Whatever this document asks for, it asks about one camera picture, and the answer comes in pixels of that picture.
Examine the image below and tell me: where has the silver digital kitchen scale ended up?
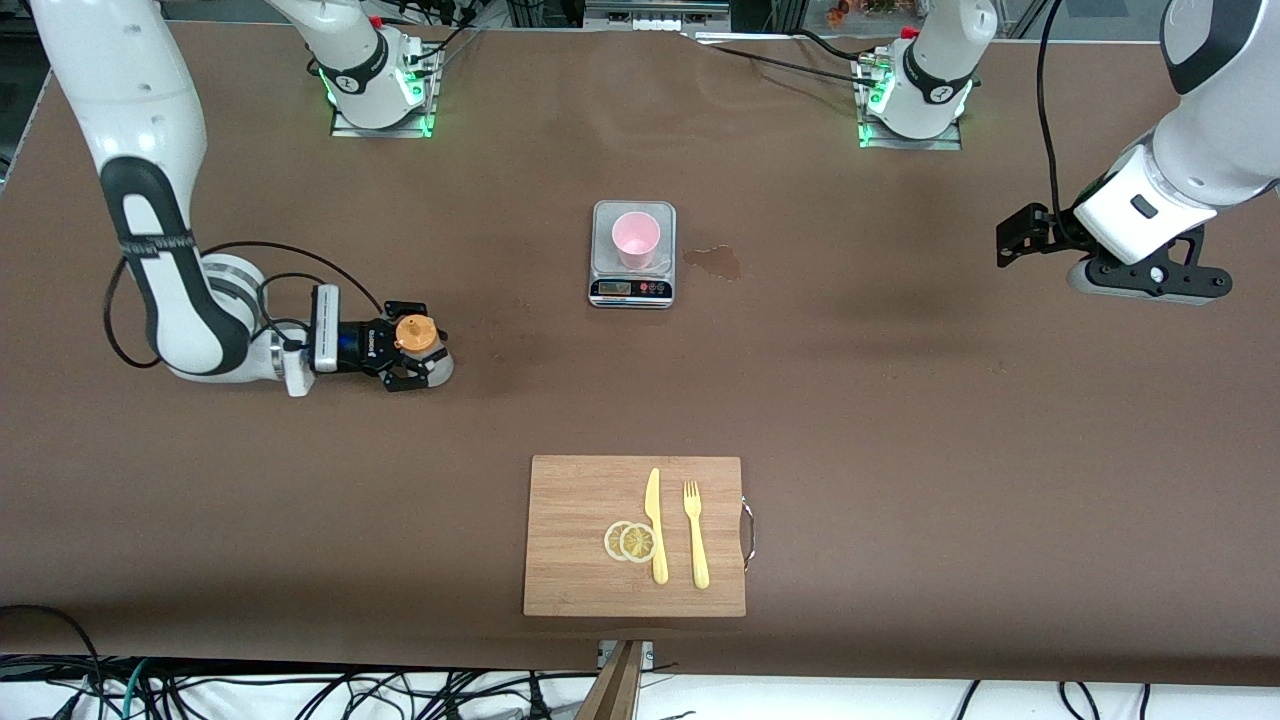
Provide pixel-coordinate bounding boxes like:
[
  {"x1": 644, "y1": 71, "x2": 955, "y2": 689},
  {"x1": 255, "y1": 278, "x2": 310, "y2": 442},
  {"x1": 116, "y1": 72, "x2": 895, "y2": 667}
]
[{"x1": 588, "y1": 200, "x2": 678, "y2": 310}]

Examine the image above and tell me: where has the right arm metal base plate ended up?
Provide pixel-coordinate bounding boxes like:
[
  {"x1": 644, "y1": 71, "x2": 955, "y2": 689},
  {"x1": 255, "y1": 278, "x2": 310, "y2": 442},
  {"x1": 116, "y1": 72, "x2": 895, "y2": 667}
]
[{"x1": 329, "y1": 105, "x2": 439, "y2": 140}]

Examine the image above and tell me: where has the yellow plastic fork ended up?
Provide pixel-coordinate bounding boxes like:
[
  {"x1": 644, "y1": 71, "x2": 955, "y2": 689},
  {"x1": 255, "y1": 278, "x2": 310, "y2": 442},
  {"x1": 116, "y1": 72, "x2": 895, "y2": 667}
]
[{"x1": 683, "y1": 480, "x2": 711, "y2": 590}]

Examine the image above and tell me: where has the yellow plastic knife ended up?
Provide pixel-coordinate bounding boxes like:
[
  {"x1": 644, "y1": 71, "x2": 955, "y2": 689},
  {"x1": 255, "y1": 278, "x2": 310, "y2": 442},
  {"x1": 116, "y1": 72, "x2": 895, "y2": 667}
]
[{"x1": 644, "y1": 467, "x2": 670, "y2": 586}]

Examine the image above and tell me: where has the black looped floor cable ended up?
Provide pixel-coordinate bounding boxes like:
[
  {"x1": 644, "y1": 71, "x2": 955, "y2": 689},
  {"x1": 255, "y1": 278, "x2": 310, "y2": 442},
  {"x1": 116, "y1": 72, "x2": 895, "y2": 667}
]
[{"x1": 0, "y1": 603, "x2": 104, "y2": 691}]

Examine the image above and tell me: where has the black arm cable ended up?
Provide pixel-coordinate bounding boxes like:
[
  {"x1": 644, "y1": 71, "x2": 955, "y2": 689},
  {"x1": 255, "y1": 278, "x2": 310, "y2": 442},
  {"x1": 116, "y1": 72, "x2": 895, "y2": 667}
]
[
  {"x1": 103, "y1": 240, "x2": 393, "y2": 371},
  {"x1": 1037, "y1": 0, "x2": 1069, "y2": 216}
]

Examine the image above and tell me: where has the bamboo cutting board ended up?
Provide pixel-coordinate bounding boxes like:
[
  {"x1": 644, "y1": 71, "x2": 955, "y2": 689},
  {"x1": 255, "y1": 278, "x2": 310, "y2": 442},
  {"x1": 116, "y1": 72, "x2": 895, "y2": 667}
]
[{"x1": 522, "y1": 455, "x2": 757, "y2": 619}]

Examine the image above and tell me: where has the wooden post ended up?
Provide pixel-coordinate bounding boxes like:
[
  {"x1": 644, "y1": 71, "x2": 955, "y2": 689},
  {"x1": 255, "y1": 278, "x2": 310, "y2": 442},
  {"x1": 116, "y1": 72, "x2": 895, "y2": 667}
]
[{"x1": 578, "y1": 640, "x2": 646, "y2": 720}]

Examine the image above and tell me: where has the grey aluminium frame bar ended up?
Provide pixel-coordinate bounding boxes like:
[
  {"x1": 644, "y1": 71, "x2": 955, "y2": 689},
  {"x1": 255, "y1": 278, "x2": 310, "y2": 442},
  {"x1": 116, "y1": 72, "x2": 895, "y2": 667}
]
[{"x1": 583, "y1": 0, "x2": 733, "y2": 23}]

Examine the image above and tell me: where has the pink plastic cup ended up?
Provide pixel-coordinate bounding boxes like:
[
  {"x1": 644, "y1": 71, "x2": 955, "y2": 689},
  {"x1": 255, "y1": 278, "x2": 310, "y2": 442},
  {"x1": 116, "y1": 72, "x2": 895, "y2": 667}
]
[{"x1": 611, "y1": 211, "x2": 662, "y2": 271}]

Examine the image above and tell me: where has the black power cable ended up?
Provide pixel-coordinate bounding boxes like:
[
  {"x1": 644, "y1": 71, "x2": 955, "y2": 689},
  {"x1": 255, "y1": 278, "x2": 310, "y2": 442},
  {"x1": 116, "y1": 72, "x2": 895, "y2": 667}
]
[
  {"x1": 795, "y1": 28, "x2": 881, "y2": 65},
  {"x1": 690, "y1": 36, "x2": 883, "y2": 91}
]

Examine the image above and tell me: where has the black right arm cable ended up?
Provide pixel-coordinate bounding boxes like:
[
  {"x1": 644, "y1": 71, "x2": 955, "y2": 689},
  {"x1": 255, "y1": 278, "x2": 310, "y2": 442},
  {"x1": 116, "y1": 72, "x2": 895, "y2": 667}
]
[{"x1": 103, "y1": 240, "x2": 393, "y2": 371}]

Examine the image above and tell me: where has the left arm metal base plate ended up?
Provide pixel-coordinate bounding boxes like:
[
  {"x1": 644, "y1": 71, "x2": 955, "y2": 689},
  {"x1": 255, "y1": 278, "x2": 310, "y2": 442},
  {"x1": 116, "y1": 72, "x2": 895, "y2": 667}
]
[{"x1": 856, "y1": 115, "x2": 964, "y2": 152}]

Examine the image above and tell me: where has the sauce bottle with orange cap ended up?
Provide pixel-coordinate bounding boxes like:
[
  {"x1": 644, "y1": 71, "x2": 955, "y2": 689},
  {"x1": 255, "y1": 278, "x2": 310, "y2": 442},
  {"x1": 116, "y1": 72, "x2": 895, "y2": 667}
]
[{"x1": 395, "y1": 314, "x2": 456, "y2": 389}]

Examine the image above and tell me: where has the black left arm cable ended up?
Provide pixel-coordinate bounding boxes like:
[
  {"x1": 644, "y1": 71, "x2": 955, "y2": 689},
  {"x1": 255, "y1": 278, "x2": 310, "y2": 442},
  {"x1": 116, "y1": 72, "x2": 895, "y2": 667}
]
[{"x1": 1037, "y1": 0, "x2": 1069, "y2": 216}]

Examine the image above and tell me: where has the teal cable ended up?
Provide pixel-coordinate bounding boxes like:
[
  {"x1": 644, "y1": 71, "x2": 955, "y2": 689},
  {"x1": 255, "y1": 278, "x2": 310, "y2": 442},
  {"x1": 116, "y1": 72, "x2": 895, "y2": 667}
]
[{"x1": 118, "y1": 658, "x2": 153, "y2": 720}]

